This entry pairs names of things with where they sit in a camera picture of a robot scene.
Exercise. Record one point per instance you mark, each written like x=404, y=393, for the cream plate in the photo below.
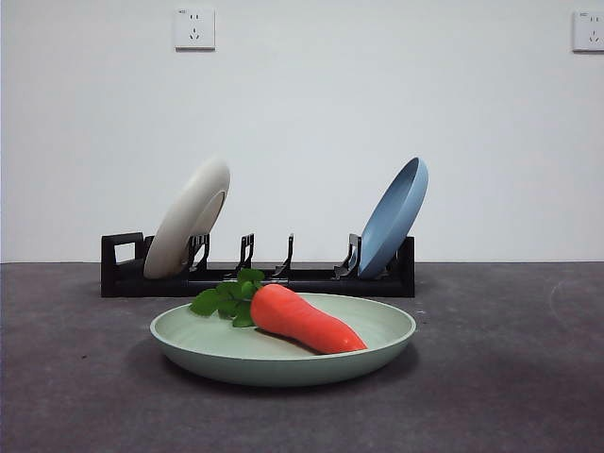
x=189, y=217

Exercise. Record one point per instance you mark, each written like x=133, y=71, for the orange carrot with green leaves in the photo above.
x=302, y=321

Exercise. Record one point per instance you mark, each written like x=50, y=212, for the blue plate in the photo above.
x=387, y=231

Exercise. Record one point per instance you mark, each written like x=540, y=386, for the green plate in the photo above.
x=283, y=370

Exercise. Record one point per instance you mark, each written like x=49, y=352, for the white wall socket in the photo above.
x=195, y=28
x=590, y=30

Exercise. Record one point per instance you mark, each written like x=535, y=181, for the black plate rack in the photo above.
x=307, y=288

